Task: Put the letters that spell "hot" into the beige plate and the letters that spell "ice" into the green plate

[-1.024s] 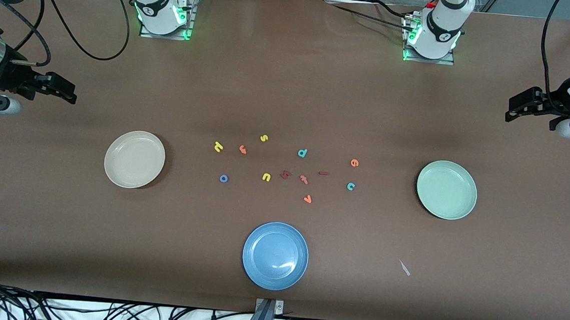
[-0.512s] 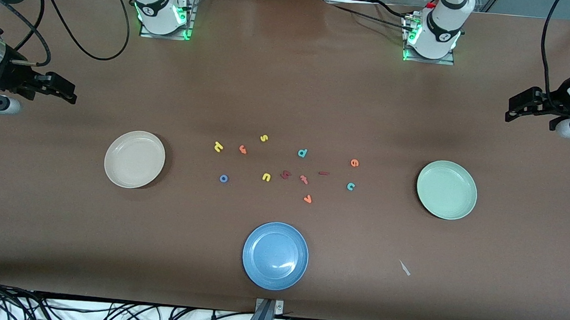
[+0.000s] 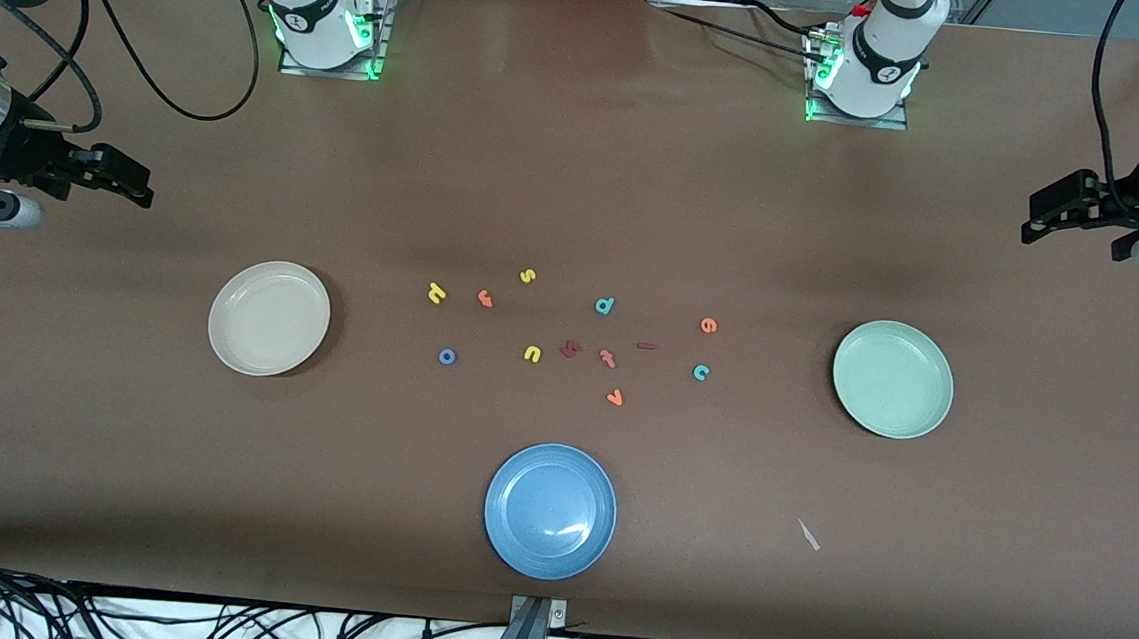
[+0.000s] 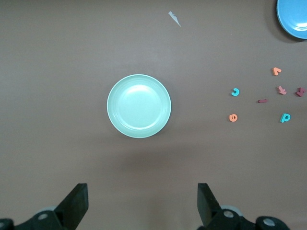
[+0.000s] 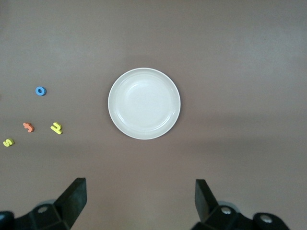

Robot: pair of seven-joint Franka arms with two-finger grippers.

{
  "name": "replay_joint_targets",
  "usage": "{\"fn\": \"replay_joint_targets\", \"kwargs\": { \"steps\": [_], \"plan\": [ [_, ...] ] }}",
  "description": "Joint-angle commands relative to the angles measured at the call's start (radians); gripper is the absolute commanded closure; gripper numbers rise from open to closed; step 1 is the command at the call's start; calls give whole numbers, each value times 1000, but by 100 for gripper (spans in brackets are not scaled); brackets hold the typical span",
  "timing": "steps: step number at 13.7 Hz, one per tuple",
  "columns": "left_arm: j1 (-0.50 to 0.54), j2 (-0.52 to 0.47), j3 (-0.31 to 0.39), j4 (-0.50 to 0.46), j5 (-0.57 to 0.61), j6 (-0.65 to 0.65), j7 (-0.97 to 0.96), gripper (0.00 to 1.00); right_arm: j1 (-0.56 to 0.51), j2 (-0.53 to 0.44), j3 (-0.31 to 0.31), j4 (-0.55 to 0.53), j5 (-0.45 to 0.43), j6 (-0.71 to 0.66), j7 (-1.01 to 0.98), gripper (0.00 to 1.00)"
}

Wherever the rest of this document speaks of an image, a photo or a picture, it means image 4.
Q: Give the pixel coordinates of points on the dark red foam letter l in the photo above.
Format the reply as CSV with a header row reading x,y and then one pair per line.
x,y
263,101

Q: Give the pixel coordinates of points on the teal foam letter c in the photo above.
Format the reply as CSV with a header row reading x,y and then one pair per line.
x,y
235,91

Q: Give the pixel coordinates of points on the dark red foam letter k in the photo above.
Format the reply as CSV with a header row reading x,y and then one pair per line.
x,y
301,91

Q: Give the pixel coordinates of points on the orange foam letter e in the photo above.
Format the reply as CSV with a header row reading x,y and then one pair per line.
x,y
233,117

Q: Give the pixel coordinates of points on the small white paper scrap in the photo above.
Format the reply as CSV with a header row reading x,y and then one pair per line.
x,y
174,18

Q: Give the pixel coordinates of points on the light green round plate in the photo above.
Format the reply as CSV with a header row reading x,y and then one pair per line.
x,y
139,106

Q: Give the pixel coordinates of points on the blue round plate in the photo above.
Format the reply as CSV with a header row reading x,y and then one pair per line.
x,y
295,16

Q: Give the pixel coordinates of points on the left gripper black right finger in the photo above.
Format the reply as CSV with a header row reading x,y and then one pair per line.
x,y
205,203

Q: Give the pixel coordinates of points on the teal foam letter p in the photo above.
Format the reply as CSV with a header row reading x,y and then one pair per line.
x,y
285,117

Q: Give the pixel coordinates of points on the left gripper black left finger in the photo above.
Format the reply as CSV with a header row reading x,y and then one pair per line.
x,y
76,203

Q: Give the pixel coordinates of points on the orange foam letter v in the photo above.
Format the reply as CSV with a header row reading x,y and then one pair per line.
x,y
276,71

